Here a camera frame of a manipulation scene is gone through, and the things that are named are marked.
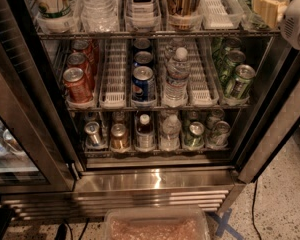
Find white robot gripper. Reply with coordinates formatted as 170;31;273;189
252;0;300;50

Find empty white tray top shelf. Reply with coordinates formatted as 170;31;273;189
201;0;244;30

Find back green soda can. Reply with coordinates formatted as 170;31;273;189
212;37;242;64

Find green soda can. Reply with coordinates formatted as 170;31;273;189
212;37;242;64
218;50;246;86
224;64;256;99

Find middle green soda can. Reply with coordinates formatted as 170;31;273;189
218;50;246;86

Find front green soda can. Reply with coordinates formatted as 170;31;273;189
224;64;256;99

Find open fridge door right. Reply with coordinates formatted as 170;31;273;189
238;79;300;183

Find water bottle middle shelf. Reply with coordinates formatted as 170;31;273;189
164;47;190;107

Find stainless steel fridge cabinet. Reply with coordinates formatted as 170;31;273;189
3;0;291;220

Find back blue pepsi can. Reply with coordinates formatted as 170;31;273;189
133;38;152;53

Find blue pepsi can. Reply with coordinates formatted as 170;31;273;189
133;51;153;67
132;66;155;102
133;38;152;53

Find middle blue pepsi can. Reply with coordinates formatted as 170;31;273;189
133;51;153;67

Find pale green can bottom shelf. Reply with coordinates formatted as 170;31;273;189
208;121;231;147

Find front blue pepsi can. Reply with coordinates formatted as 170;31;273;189
132;66;155;102

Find water bottle bottom shelf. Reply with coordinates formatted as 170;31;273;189
160;114;181;151

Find clear water bottle top shelf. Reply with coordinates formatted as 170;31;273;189
81;0;118;33

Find dark tea bottle bottom shelf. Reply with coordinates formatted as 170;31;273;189
137;114;154;149

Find back red soda can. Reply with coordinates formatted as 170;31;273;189
71;39;99;64

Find red soda can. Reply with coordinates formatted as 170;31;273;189
71;39;99;64
67;52;95;89
63;67;93;103

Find bronze can bottom shelf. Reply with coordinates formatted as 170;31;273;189
110;123;129;149

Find middle red soda can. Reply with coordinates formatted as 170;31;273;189
67;52;95;89

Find front red soda can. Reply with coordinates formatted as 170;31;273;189
63;67;93;103

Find silver can bottom shelf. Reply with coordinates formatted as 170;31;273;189
84;121;102;145

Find white green tall can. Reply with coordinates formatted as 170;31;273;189
29;0;78;19

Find glass fridge door left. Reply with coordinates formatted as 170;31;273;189
0;0;75;194

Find empty white tray middle right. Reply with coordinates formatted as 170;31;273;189
187;39;219;107

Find tea bottle white label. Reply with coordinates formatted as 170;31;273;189
127;0;158;18

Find empty white tray middle left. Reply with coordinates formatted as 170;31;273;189
99;39;126;109

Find blue tape cross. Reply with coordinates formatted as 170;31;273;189
209;208;244;240

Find clear plastic bin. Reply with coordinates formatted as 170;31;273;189
102;206;211;240

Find black cable right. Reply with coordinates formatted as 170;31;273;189
250;179;264;240

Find black cables on floor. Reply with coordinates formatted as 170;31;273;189
53;218;91;240

